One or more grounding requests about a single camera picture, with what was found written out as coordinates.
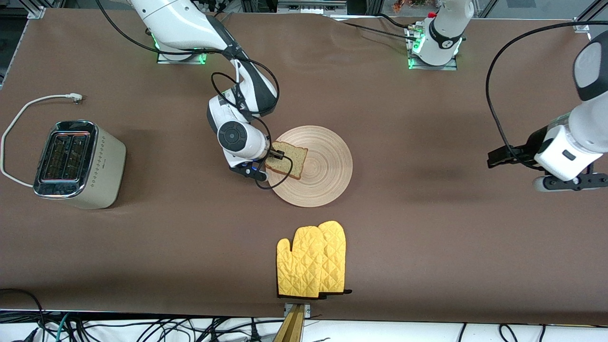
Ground slice of brown bread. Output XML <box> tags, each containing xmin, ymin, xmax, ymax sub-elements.
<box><xmin>265</xmin><ymin>141</ymin><xmax>308</xmax><ymax>180</ymax></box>

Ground round wooden plate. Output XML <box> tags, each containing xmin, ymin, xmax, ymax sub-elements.
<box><xmin>267</xmin><ymin>125</ymin><xmax>353</xmax><ymax>208</ymax></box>

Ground beige and chrome toaster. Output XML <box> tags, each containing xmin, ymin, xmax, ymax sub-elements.
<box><xmin>33</xmin><ymin>120</ymin><xmax>127</xmax><ymax>209</ymax></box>

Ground yellow quilted oven mitt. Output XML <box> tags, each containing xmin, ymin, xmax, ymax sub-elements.
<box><xmin>317</xmin><ymin>220</ymin><xmax>353</xmax><ymax>296</ymax></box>
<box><xmin>276</xmin><ymin>226</ymin><xmax>326</xmax><ymax>299</ymax></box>

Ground brown table cover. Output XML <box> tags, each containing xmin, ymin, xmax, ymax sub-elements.
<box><xmin>0</xmin><ymin>9</ymin><xmax>608</xmax><ymax>326</ymax></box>

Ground grey metal rack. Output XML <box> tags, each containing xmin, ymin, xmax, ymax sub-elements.
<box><xmin>275</xmin><ymin>0</ymin><xmax>348</xmax><ymax>15</ymax></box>

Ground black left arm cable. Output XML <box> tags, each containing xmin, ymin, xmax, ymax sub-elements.
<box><xmin>485</xmin><ymin>20</ymin><xmax>608</xmax><ymax>170</ymax></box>

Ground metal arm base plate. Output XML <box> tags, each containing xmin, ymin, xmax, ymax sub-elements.
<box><xmin>407</xmin><ymin>26</ymin><xmax>459</xmax><ymax>71</ymax></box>
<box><xmin>157</xmin><ymin>21</ymin><xmax>210</xmax><ymax>65</ymax></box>

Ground aluminium frame profile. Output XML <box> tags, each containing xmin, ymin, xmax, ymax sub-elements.
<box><xmin>25</xmin><ymin>0</ymin><xmax>47</xmax><ymax>19</ymax></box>
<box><xmin>572</xmin><ymin>0</ymin><xmax>608</xmax><ymax>33</ymax></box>

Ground black base connector cables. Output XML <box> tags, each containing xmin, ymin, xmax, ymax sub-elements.
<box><xmin>189</xmin><ymin>0</ymin><xmax>234</xmax><ymax>19</ymax></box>

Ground black cable on table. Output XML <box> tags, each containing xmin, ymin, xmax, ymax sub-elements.
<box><xmin>338</xmin><ymin>13</ymin><xmax>421</xmax><ymax>43</ymax></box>

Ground small metal bracket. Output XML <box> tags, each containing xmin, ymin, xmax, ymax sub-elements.
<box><xmin>284</xmin><ymin>303</ymin><xmax>312</xmax><ymax>318</ymax></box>

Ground wooden post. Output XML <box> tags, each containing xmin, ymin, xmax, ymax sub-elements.
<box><xmin>273</xmin><ymin>305</ymin><xmax>304</xmax><ymax>342</ymax></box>

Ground white toaster power cord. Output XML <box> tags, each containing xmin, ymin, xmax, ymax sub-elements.
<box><xmin>1</xmin><ymin>93</ymin><xmax>85</xmax><ymax>188</ymax></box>

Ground teal cable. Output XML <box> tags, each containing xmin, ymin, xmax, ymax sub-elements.
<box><xmin>55</xmin><ymin>313</ymin><xmax>73</xmax><ymax>342</ymax></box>

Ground looped black cable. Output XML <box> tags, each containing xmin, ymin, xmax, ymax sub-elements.
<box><xmin>0</xmin><ymin>288</ymin><xmax>46</xmax><ymax>342</ymax></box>

